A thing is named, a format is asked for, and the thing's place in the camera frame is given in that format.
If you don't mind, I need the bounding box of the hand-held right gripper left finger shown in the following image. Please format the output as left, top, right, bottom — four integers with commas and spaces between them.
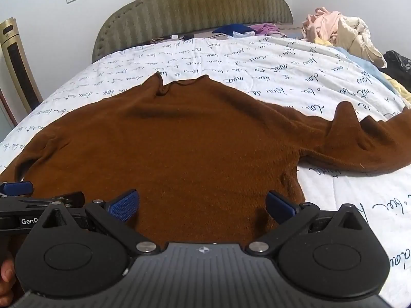
40, 190, 159, 254

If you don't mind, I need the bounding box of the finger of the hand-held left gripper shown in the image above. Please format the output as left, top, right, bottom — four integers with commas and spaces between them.
0, 181, 34, 197
0, 191, 85, 213

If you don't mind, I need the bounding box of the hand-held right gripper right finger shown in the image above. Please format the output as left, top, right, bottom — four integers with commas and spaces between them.
247, 190, 368, 254

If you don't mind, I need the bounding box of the brown sweater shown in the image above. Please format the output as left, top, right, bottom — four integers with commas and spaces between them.
0, 71, 411, 247

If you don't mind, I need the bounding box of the person's left hand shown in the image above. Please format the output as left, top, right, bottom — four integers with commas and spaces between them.
0, 257, 16, 300

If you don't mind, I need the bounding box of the gold tower air conditioner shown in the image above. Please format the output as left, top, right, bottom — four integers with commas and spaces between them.
0, 17, 44, 126

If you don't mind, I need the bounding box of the white script-printed blanket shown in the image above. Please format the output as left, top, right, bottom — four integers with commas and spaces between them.
0, 34, 411, 305

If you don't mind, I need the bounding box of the light blue cloth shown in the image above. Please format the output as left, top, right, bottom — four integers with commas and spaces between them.
334, 46, 397, 94

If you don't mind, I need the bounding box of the yellow cloth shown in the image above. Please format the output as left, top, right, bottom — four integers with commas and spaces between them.
384, 72, 411, 107

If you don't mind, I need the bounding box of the purple cloth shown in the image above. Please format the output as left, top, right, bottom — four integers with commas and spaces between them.
249, 23, 285, 38

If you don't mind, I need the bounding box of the navy blue cloth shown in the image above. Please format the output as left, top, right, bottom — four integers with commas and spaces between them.
212, 24, 256, 36

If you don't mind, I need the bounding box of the black plastic bag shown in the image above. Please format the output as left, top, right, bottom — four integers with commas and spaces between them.
382, 50, 411, 85

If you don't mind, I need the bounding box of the pink cloth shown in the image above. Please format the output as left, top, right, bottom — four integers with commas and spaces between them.
302, 11, 347, 45

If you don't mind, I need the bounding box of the cream cloth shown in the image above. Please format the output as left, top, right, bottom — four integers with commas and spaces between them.
334, 16, 387, 68

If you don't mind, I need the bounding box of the olive striped headboard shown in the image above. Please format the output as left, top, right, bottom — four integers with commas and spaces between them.
91, 0, 293, 63

